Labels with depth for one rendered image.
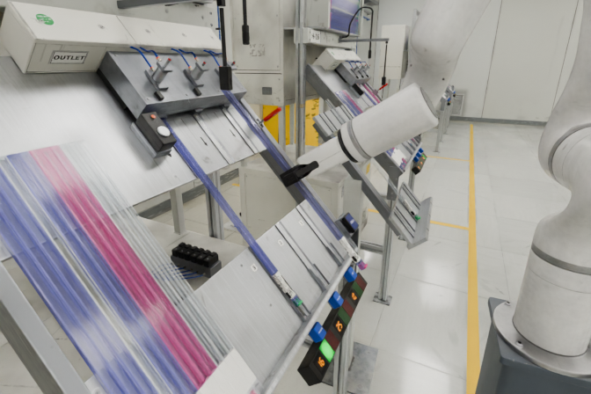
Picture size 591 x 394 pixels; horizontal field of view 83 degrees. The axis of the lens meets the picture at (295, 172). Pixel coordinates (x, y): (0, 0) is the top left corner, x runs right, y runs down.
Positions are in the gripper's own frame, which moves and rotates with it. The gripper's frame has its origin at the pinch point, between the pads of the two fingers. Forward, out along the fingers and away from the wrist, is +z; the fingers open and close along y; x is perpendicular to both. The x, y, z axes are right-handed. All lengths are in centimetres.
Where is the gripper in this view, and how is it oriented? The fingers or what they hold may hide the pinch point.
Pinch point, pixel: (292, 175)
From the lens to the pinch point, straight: 73.8
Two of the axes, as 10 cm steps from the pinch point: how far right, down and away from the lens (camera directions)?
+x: 4.9, 8.7, 0.3
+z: -7.5, 4.0, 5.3
